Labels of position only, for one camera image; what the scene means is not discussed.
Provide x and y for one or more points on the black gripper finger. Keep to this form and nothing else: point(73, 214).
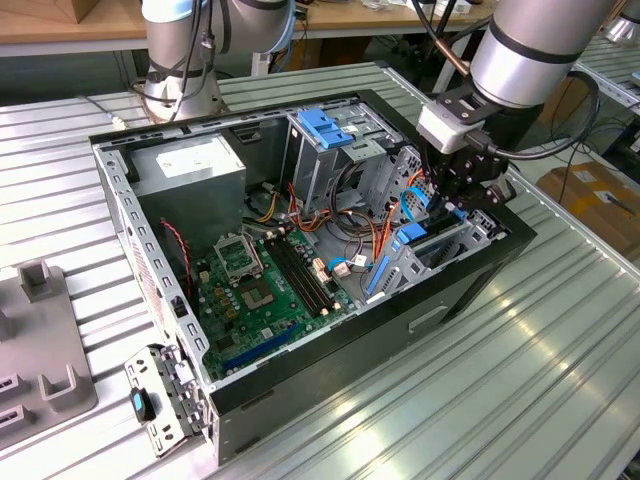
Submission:
point(442, 175)
point(492, 195)

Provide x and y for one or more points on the hard disk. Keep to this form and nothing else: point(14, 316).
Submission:
point(411, 234)

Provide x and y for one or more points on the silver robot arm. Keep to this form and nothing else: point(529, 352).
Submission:
point(525, 50)

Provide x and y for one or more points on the metal disk bay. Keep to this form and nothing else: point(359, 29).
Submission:
point(405, 280)

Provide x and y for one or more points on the large cardboard box with labels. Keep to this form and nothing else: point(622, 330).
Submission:
point(590, 200)

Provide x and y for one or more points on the grey metal drive cage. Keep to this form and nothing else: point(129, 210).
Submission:
point(315, 170)

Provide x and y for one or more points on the blue plastic drive latch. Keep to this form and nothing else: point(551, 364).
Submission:
point(322, 130)

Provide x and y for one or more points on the metal slat side table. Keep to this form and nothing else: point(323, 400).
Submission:
point(615, 75)

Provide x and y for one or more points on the black RAM slot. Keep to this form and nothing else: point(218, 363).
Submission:
point(288, 275)
point(295, 275)
point(302, 275)
point(308, 275)

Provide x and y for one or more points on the black PC case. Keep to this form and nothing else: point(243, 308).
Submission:
point(350, 360)

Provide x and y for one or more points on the green motherboard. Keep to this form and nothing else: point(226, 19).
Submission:
point(280, 310)

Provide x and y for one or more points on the CPU socket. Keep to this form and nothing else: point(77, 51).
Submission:
point(256, 295)

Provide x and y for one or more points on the blue expansion slot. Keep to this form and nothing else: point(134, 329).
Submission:
point(260, 350)

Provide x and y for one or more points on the grey power supply unit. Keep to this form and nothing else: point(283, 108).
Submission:
point(190, 200)

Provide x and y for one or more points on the small brown box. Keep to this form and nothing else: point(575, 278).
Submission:
point(105, 10)

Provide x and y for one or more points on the black blue latch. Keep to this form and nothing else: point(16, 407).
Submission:
point(141, 405)

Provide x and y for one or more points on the wooden desk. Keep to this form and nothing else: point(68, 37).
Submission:
point(50, 25)

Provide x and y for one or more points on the grey parts rack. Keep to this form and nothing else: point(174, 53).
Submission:
point(45, 325)

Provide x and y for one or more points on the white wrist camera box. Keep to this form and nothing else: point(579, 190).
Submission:
point(445, 132)

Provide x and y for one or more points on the metal rear bracket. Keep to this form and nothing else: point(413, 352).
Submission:
point(165, 400)

